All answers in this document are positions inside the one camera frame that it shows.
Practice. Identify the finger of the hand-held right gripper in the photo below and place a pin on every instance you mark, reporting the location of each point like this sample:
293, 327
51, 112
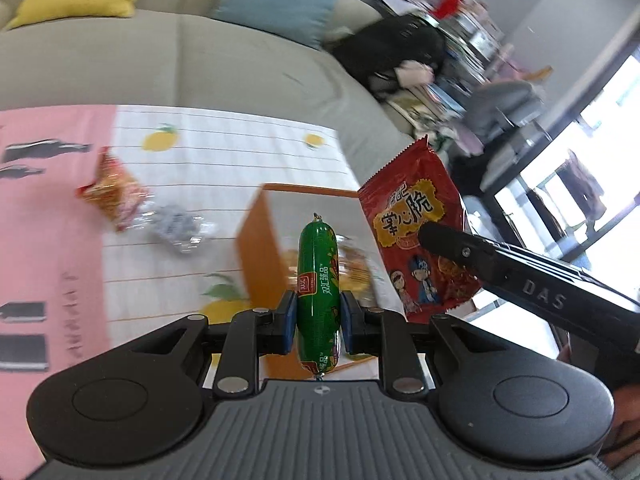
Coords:
460, 250

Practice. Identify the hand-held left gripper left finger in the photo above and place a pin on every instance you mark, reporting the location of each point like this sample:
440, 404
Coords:
287, 322

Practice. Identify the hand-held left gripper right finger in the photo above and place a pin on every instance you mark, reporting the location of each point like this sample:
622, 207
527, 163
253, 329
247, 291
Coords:
349, 322

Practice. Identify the snack packets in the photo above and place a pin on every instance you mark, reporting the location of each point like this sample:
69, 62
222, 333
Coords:
356, 272

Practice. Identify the green sausage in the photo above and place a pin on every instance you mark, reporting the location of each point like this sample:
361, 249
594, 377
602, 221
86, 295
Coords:
317, 280

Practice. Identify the orange cardboard box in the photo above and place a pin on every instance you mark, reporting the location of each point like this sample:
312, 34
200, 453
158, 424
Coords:
257, 250

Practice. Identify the green white printed bag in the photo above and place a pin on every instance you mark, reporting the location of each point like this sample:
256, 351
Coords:
420, 120

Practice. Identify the clear packet of nuts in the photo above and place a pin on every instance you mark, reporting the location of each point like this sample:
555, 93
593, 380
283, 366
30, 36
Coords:
175, 225

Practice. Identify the grey chair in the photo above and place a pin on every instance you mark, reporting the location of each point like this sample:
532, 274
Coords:
505, 105

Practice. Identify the pink pouch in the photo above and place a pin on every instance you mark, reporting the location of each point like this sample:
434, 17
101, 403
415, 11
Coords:
415, 72

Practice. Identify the pink and white printed tablecloth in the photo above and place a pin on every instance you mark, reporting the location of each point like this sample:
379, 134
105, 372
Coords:
225, 150

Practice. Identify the striped red yellow snack packet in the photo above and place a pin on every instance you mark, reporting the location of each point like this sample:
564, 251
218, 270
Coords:
115, 190

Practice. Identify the black backpack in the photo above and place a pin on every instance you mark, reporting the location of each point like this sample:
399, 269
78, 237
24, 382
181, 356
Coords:
395, 40

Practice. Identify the red ornament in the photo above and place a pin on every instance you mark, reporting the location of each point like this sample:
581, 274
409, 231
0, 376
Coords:
447, 2

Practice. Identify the beige sofa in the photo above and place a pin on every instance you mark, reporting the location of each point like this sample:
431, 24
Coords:
175, 60

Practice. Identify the light blue pillow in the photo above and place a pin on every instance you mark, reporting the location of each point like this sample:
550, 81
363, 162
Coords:
275, 0

